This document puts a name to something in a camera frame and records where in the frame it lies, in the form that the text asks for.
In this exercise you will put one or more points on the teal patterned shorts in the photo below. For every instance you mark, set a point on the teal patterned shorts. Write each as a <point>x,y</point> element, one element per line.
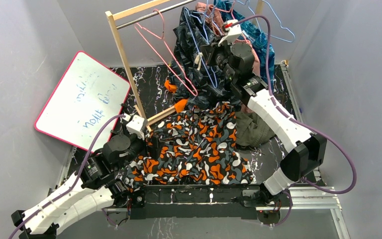
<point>258,38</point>

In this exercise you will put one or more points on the pink-framed whiteboard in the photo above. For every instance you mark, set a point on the pink-framed whiteboard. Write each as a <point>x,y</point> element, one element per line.
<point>86,97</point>

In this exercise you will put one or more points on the pink shorts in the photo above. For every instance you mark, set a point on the pink shorts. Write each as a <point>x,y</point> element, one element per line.
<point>215,21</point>

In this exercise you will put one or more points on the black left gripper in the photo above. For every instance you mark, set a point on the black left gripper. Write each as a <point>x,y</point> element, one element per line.
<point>153,151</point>

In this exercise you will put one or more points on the dark leaf-pattern shorts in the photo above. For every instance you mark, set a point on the dark leaf-pattern shorts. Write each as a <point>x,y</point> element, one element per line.
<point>201,86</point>

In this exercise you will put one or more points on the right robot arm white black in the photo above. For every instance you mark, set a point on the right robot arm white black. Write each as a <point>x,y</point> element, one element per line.
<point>305,149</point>

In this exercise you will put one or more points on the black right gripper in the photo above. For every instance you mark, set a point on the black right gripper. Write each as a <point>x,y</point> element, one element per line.
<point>210,51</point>

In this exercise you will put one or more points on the pink hanger holding shorts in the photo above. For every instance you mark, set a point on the pink hanger holding shorts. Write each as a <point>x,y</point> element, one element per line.
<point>227,10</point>

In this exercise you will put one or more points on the orange camouflage shorts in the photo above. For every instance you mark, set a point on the orange camouflage shorts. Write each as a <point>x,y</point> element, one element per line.
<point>198,145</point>

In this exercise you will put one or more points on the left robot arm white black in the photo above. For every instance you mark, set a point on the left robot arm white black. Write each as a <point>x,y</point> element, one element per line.
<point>92,188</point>

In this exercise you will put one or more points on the empty blue wire hanger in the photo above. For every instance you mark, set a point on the empty blue wire hanger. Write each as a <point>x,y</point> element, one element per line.
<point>280,31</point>

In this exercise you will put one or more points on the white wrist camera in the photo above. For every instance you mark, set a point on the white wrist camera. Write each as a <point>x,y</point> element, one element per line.
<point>135,124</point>
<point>232,32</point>

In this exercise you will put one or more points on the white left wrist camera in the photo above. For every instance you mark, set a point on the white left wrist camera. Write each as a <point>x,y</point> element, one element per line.
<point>135,124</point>

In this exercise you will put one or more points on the metal rack rod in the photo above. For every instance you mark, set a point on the metal rack rod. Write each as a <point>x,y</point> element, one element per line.
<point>154,14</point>

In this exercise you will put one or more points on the olive green shorts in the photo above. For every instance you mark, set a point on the olive green shorts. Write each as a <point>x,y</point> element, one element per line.
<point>252,130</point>

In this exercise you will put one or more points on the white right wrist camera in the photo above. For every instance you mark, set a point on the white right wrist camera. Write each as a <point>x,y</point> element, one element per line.
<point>232,32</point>

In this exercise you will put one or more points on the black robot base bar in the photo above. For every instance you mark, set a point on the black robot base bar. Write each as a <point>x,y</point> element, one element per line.
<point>247,202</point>

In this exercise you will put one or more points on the blue wire hanger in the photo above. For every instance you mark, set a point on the blue wire hanger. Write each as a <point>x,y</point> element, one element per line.
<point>280,31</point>
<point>200,58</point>

